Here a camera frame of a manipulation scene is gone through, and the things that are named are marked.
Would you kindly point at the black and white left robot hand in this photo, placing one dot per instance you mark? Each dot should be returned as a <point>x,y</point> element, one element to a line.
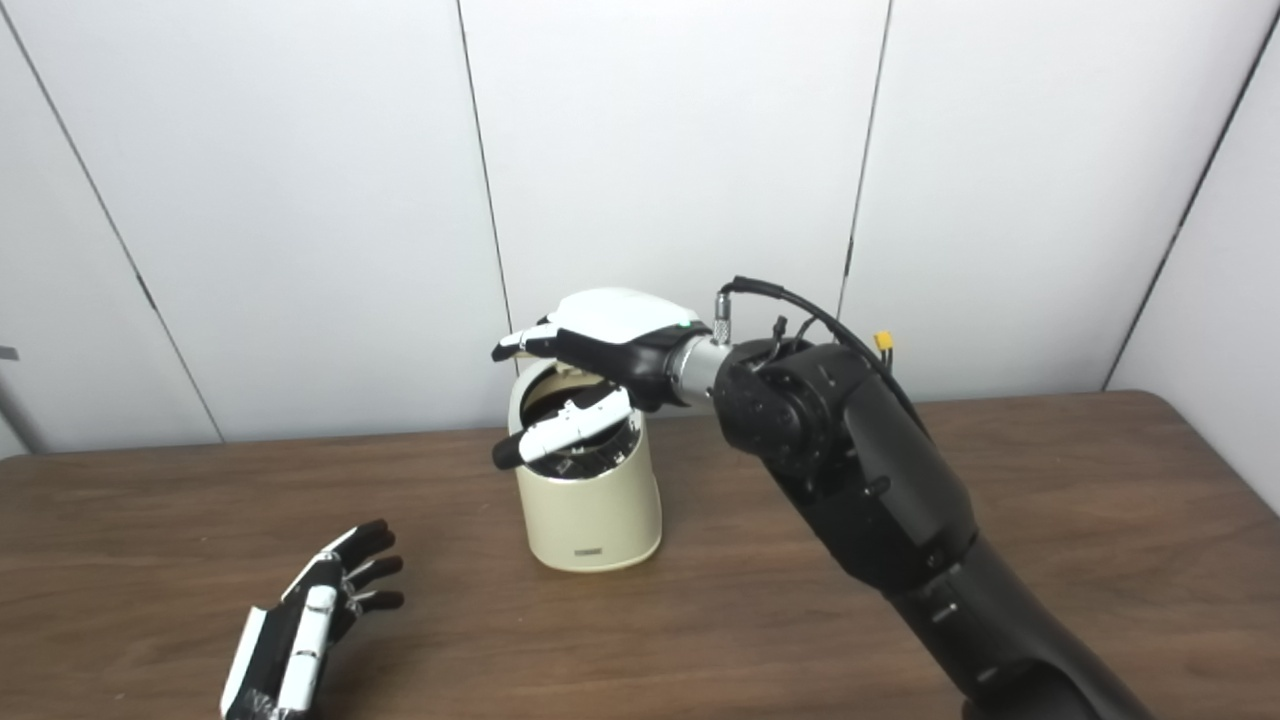
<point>290,630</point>

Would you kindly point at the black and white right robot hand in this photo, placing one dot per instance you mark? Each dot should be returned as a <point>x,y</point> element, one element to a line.
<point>620,335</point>

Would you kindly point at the round cream bin lid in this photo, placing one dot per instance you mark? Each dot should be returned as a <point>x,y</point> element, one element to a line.
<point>570,378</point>

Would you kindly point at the cream-colored bin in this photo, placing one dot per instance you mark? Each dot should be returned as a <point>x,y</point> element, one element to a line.
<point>590,515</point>

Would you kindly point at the black bin liner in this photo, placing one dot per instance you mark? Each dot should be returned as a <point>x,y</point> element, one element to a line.
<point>600,462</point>

